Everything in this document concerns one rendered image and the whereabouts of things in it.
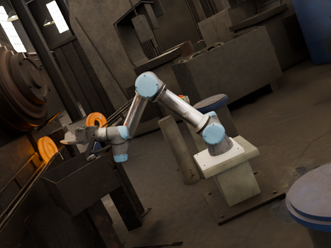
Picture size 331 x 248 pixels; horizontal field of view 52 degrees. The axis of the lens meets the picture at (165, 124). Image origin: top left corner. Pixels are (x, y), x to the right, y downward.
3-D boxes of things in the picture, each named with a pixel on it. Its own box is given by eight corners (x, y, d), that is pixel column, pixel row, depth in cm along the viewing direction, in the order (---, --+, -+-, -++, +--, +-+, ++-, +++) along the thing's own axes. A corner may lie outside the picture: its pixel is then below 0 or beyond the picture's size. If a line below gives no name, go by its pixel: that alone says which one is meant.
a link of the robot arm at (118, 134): (127, 142, 178) (125, 127, 175) (107, 144, 178) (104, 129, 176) (129, 138, 185) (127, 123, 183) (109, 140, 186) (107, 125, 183)
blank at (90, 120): (101, 139, 227) (104, 139, 225) (82, 129, 218) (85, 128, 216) (107, 120, 235) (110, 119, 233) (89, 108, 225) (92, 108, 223)
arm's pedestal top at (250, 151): (241, 140, 213) (239, 135, 212) (260, 154, 182) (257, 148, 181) (195, 161, 213) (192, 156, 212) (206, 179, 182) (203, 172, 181)
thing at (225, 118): (212, 160, 276) (191, 112, 267) (207, 148, 307) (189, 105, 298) (248, 144, 273) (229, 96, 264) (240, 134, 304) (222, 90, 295)
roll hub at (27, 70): (29, 110, 164) (0, 56, 158) (49, 100, 191) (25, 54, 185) (40, 105, 163) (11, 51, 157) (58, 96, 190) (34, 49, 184)
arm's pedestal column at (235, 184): (259, 171, 222) (245, 136, 217) (286, 195, 183) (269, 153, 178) (204, 196, 222) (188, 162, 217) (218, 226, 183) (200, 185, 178)
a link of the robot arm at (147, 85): (226, 125, 186) (145, 66, 179) (231, 133, 172) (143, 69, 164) (213, 142, 189) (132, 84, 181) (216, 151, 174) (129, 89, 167)
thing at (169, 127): (186, 186, 249) (157, 123, 239) (185, 180, 261) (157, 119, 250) (201, 180, 248) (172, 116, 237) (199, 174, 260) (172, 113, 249)
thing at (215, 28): (242, 69, 637) (220, 13, 615) (278, 64, 533) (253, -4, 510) (218, 80, 625) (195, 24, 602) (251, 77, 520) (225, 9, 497)
